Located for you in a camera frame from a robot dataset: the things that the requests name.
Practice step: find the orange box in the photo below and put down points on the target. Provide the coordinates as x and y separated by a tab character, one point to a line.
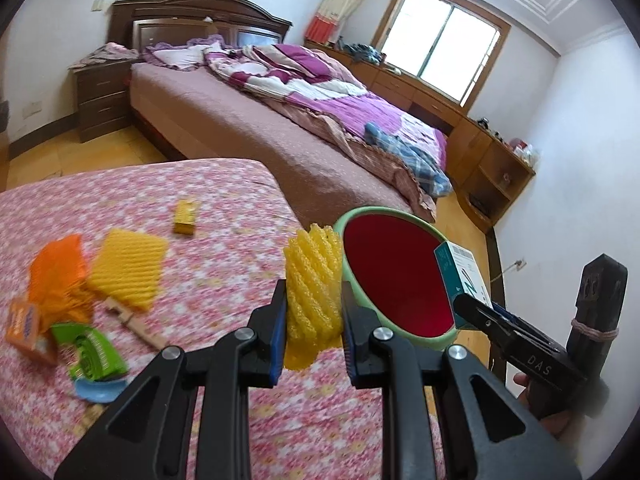
25	330

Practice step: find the bed with brown cover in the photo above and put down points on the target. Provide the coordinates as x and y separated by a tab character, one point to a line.
240	130

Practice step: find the wooden clip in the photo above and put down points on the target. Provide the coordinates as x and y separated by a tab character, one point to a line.
137	325

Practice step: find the floral curtain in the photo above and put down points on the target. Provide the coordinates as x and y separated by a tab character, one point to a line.
340	5

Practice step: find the person's right hand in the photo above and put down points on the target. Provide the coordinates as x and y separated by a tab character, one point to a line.
522	387

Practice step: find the red and white containers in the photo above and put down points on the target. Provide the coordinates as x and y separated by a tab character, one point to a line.
525	152

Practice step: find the light wooden cabinet desk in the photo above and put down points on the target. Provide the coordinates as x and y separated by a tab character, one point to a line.
480	155

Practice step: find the teal clothes pile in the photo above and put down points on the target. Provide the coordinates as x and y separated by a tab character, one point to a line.
362	52

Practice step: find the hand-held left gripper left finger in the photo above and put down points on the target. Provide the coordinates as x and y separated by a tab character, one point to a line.
277	332

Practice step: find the purple and white quilt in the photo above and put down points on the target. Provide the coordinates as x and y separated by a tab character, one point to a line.
320	85

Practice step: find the small yellow box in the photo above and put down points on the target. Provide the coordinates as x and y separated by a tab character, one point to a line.
185	216

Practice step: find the teal and white carton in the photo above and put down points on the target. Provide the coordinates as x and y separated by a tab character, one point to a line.
462	275

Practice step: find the dark wooden headboard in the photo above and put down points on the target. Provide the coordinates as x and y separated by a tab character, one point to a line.
165	12

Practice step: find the pink clothes pile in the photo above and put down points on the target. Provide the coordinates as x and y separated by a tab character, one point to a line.
102	55

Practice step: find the blue plaid garment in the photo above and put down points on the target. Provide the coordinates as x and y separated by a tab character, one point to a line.
410	157

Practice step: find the purple frilled pillow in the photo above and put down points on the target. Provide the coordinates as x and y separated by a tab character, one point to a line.
175	55

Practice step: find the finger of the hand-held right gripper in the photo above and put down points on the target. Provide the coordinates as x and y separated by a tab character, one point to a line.
487	322
525	332

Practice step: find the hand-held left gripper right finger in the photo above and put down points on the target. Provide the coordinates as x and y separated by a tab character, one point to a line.
348	342

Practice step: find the dark wooden nightstand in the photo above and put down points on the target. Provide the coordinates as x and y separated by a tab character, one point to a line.
102	102

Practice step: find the black wooden post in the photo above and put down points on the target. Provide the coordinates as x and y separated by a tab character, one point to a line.
600	295

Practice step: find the green bin with red inside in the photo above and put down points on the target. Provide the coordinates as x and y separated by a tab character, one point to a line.
390	270

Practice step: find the orange foam net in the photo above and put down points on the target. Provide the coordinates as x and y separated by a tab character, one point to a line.
57	280

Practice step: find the pink floral tablecloth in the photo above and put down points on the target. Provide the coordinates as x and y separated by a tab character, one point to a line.
200	270

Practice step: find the green snack packet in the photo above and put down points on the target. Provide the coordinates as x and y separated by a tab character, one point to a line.
90	355

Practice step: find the yellow foam net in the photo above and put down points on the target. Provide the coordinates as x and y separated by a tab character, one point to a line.
127	267
310	285

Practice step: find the flat yellow foam net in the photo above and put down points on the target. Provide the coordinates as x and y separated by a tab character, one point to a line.
127	267

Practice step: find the wooden framed window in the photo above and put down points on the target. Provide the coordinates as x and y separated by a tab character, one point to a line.
440	40

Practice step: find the blue plastic piece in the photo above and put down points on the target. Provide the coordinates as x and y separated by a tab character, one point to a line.
100	391

